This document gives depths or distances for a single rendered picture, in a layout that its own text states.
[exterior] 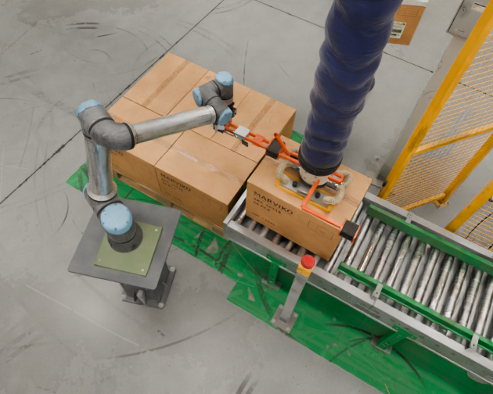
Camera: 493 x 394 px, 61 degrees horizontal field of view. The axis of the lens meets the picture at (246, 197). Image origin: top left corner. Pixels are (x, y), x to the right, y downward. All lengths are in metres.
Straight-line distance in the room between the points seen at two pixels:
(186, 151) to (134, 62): 1.74
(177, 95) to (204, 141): 0.50
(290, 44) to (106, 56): 1.91
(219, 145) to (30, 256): 1.62
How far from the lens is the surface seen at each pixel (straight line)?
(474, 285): 2.88
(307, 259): 2.05
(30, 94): 4.49
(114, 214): 2.19
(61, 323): 3.21
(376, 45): 1.59
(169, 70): 3.55
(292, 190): 2.30
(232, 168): 2.88
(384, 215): 2.76
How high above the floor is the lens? 2.90
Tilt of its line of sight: 59 degrees down
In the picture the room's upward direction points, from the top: 4 degrees clockwise
